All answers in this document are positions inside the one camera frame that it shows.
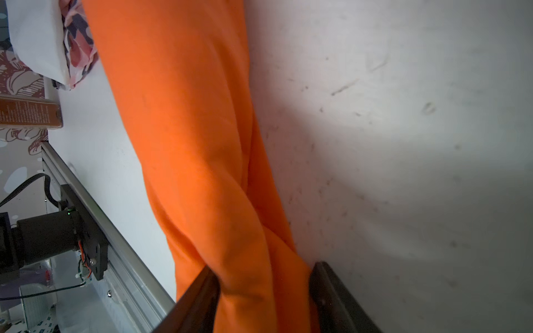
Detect white shorts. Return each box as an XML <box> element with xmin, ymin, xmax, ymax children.
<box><xmin>6</xmin><ymin>0</ymin><xmax>70</xmax><ymax>85</ymax></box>

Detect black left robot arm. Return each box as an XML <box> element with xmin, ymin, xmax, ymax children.
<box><xmin>1</xmin><ymin>184</ymin><xmax>109</xmax><ymax>284</ymax></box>

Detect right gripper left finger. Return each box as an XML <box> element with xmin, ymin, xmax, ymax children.
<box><xmin>152</xmin><ymin>266</ymin><xmax>220</xmax><ymax>333</ymax></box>

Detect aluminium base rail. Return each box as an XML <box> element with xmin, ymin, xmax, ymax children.
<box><xmin>42</xmin><ymin>142</ymin><xmax>174</xmax><ymax>332</ymax></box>

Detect orange shorts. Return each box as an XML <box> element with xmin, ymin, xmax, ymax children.
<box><xmin>83</xmin><ymin>1</ymin><xmax>319</xmax><ymax>332</ymax></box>

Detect wooden block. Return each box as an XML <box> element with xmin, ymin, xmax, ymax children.
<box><xmin>1</xmin><ymin>94</ymin><xmax>63</xmax><ymax>128</ymax></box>

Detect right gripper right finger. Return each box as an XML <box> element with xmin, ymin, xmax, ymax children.
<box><xmin>309</xmin><ymin>262</ymin><xmax>381</xmax><ymax>333</ymax></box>

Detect pink patterned shorts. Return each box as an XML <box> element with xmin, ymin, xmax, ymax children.
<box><xmin>53</xmin><ymin>0</ymin><xmax>99</xmax><ymax>90</ymax></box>

